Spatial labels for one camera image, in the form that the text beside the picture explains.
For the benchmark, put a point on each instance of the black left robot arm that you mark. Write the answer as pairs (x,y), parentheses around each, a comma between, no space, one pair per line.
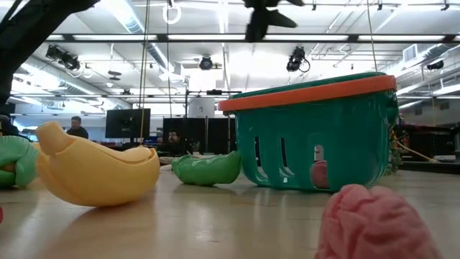
(21,32)

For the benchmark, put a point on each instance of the person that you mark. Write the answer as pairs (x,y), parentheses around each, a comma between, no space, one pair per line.
(77,127)
(5,126)
(175,140)

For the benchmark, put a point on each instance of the white box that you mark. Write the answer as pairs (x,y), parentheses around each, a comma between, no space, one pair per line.
(201,107)

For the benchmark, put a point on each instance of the black ceiling camera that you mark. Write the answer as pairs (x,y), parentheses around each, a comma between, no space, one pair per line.
(206,63)
(296,59)
(63,57)

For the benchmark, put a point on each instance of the dark furniture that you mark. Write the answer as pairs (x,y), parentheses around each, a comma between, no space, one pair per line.
(431,144)

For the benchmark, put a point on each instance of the pink bumpy toy fruit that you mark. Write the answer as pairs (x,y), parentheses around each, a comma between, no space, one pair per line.
(373,226)

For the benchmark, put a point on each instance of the dark computer monitor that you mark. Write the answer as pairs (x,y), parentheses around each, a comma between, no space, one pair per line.
(127,124)

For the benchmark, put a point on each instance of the yellow toy fruit green top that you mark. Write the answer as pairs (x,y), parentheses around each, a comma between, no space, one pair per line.
(40,153)

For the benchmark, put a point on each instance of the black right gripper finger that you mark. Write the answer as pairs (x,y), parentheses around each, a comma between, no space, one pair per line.
(256,27)
(280,19)

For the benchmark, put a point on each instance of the yellow toy banana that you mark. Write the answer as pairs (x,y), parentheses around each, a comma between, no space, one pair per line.
(90,176)

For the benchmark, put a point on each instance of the black overhead rig bar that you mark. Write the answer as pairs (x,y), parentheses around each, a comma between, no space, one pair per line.
(163,37)

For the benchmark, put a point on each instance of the teal basket orange rim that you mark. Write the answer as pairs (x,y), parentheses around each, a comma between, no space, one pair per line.
(341,144)

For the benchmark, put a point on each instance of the green toy pea pod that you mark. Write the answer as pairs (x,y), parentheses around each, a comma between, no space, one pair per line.
(208,171)

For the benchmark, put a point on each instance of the large green toy vegetable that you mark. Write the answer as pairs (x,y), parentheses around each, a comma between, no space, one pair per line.
(18,154)

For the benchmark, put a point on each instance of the black partition panels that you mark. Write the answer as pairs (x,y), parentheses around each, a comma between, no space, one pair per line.
(201,135)

